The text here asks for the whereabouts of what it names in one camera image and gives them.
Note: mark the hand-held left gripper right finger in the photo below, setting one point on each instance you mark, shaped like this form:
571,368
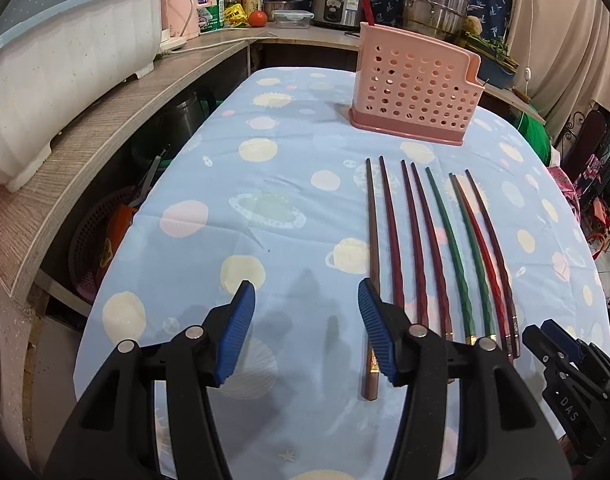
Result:
377,330

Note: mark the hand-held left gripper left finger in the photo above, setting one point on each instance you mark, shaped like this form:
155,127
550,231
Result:
235,330

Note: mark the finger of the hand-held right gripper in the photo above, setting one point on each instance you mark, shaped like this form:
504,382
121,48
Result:
565,340
539,345

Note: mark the brown wooden chopstick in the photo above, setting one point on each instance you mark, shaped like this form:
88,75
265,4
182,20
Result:
370,220

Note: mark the dark brown chopstick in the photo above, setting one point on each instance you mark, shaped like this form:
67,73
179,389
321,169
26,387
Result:
495,240

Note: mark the green chopstick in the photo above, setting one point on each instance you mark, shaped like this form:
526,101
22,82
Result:
472,245
447,240

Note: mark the pink perforated utensil holder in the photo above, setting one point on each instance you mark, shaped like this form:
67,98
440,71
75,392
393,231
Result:
415,90

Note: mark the printed blue tablecloth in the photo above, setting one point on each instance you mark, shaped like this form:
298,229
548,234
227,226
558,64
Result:
285,210

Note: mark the pink floral cloth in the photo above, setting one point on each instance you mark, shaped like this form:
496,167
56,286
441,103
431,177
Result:
562,190

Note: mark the dark chair back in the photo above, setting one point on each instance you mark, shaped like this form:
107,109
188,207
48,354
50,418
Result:
582,135

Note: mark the green plastic bag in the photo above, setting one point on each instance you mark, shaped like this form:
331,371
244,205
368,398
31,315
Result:
532,132

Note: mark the steel pot under counter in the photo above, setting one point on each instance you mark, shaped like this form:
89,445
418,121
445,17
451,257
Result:
182,112

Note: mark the blue planter with greens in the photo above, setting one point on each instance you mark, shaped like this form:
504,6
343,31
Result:
490,57

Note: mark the beige curtain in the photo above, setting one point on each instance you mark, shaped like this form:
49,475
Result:
560,35

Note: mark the green and white box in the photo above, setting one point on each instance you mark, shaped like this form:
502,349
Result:
212,19

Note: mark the red tomato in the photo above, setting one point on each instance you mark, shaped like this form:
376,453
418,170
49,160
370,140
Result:
257,18

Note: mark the white plastic tub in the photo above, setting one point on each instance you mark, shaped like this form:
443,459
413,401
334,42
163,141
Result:
60,70

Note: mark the yellow snack packet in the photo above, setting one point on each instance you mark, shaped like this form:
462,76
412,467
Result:
236,16

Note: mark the clear plastic food container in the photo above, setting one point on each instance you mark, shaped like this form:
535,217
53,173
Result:
292,19

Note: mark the small steel pot with lid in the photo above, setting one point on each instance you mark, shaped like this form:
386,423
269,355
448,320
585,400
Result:
277,6

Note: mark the large steel steamer pot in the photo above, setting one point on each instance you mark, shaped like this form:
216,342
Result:
432,5

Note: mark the steel rice cooker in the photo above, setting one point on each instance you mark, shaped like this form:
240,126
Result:
335,2

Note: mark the pink electric kettle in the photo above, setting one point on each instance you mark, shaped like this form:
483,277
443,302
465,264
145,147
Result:
185,0

